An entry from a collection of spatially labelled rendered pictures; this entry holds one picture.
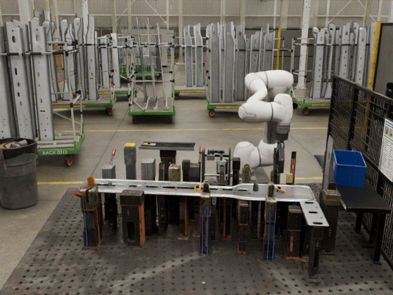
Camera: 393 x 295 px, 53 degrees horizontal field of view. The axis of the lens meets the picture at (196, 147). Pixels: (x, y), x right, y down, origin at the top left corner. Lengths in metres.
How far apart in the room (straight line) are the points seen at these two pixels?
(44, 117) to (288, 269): 4.79
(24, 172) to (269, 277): 3.22
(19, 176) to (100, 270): 2.63
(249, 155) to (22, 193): 2.73
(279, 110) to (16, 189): 3.31
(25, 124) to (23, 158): 1.81
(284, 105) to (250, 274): 0.90
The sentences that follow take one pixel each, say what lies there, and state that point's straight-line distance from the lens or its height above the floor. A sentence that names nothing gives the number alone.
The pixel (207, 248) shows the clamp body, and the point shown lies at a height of 0.74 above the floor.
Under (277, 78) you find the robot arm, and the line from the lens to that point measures 2.70.
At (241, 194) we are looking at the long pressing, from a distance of 2.28.
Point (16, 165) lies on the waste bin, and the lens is 4.60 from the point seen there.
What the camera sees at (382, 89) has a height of 1.26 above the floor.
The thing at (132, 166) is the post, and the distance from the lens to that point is 2.70.
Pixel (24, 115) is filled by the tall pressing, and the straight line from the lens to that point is 6.33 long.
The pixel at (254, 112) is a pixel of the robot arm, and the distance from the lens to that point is 2.11.
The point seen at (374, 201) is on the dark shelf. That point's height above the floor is 1.03.
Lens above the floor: 1.89
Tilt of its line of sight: 16 degrees down
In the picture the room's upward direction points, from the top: straight up
